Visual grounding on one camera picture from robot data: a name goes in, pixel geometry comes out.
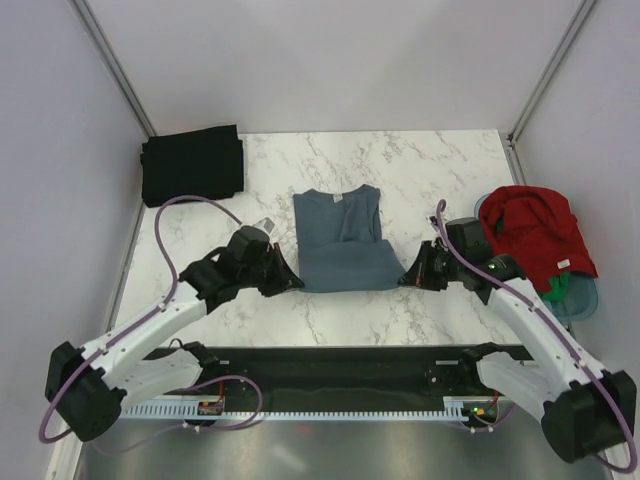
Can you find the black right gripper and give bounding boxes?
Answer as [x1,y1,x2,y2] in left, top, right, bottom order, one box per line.
[399,240,465,291]

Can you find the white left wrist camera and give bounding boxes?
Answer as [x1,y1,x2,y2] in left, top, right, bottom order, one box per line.
[253,217,275,235]

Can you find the aluminium frame post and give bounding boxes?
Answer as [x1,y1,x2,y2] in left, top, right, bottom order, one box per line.
[69,0,157,137]
[506,0,599,144]

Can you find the green t-shirt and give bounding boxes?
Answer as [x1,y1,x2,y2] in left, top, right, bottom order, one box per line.
[539,272,572,302]

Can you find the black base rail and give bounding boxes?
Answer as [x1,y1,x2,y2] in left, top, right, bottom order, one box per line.
[159,344,581,414]

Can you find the folded black t-shirt stack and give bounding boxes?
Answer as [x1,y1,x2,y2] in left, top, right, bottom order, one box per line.
[140,125,245,208]

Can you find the blue-grey t-shirt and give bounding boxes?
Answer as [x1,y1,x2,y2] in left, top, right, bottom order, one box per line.
[293,185,405,294]

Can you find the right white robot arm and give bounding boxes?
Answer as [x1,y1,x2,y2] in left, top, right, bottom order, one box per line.
[399,215,638,473]

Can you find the teal plastic basket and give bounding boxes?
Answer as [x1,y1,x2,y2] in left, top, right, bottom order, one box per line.
[476,194,598,323]

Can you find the right aluminium frame post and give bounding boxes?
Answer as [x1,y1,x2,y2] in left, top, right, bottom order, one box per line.
[506,0,599,144]

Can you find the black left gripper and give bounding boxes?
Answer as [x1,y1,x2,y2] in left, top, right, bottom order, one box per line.
[239,242,303,297]

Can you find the white slotted cable duct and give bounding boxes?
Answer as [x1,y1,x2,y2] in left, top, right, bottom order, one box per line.
[121,396,497,422]

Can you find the left aluminium frame post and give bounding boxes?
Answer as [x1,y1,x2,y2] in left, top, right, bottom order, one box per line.
[69,0,157,137]

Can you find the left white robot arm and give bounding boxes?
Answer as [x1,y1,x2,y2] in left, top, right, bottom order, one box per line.
[45,226,304,442]

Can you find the red t-shirt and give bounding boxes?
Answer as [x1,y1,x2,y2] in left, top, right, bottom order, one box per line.
[478,185,598,294]

